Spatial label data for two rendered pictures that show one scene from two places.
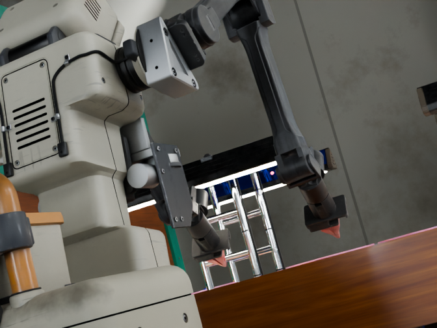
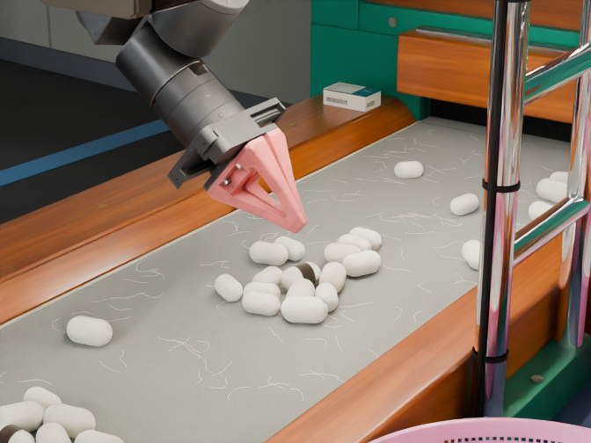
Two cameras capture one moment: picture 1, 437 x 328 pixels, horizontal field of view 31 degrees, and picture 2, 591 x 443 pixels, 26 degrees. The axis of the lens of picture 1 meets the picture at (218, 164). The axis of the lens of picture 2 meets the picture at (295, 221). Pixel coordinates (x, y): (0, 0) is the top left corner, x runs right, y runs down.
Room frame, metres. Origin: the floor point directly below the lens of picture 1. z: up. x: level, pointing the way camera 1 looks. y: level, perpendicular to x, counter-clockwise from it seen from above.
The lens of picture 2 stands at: (2.40, -0.86, 1.20)
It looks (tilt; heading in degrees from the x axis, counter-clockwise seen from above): 22 degrees down; 107
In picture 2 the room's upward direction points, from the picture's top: straight up
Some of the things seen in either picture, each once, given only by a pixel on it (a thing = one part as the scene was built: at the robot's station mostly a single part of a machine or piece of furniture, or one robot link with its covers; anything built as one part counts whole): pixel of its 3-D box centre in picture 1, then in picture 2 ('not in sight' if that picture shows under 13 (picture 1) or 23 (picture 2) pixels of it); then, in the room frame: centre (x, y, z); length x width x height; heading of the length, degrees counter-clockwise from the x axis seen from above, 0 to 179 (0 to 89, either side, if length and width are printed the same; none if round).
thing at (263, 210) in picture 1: (254, 235); not in sight; (2.62, -0.05, 0.90); 0.20 x 0.19 x 0.45; 72
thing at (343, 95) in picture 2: not in sight; (352, 97); (2.04, 0.57, 0.77); 0.06 x 0.04 x 0.02; 162
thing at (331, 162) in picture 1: (246, 184); not in sight; (2.70, -0.07, 1.08); 0.62 x 0.08 x 0.07; 72
